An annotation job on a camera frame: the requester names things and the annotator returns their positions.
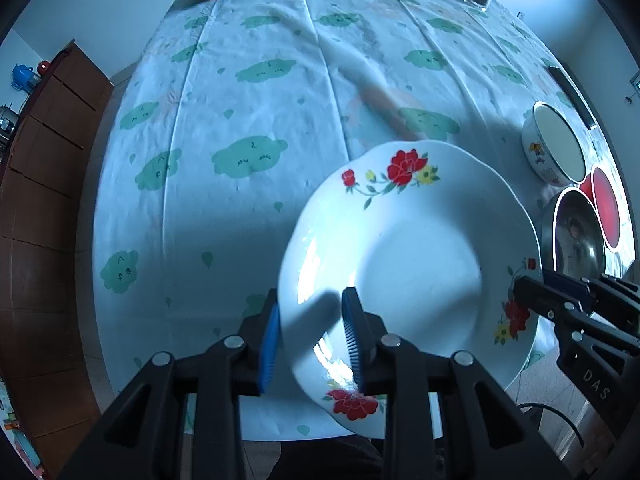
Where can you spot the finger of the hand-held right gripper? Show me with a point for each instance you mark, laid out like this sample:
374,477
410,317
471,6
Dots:
540,297
570,287

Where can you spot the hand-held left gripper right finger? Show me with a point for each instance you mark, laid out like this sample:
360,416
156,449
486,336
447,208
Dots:
352,340

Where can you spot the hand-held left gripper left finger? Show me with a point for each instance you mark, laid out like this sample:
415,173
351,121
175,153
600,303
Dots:
269,345

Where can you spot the stainless steel bowl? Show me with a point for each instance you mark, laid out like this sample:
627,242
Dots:
575,240

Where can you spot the red bowl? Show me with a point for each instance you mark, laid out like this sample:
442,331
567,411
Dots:
605,205

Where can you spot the red flower white plate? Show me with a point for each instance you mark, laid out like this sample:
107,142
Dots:
425,270

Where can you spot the white enamel bowl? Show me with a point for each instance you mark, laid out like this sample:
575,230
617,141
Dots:
557,145

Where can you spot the black remote control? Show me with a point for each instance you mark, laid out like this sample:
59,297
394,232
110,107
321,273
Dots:
572,95

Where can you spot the green cloud print tablecloth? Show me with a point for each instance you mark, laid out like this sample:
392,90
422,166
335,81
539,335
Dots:
225,110

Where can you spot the brown wooden cabinet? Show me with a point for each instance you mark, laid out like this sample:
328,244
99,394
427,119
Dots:
40,210

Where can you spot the silver rice cooker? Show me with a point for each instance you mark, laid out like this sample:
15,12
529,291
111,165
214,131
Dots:
7,122

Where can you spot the blue plastic jug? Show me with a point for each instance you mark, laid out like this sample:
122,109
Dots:
24,77

